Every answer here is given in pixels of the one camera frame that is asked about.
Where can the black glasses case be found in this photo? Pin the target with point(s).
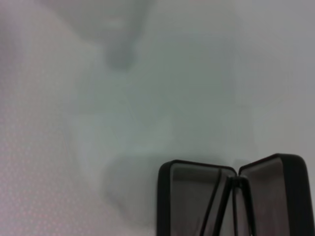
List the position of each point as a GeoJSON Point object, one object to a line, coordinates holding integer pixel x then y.
{"type": "Point", "coordinates": [187, 196]}

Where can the black glasses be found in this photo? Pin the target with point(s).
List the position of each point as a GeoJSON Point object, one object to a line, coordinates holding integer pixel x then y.
{"type": "Point", "coordinates": [236, 179]}

